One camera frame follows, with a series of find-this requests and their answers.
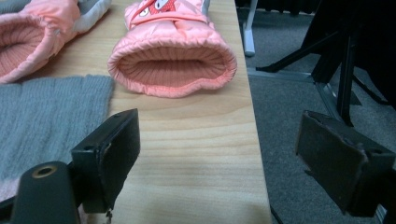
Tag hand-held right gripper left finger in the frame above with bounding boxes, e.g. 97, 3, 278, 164
71, 107, 141, 215

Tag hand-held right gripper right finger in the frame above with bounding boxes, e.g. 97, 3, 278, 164
295, 110, 396, 217

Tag grey knit glove pink cuff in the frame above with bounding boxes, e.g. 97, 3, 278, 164
0, 74, 116, 203

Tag pink padded ski glove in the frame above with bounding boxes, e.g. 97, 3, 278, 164
106, 0, 238, 99
0, 0, 113, 85

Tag black metal stand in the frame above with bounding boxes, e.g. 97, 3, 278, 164
256, 0, 396, 127

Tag white metal table frame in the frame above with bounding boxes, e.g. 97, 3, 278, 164
242, 0, 260, 58

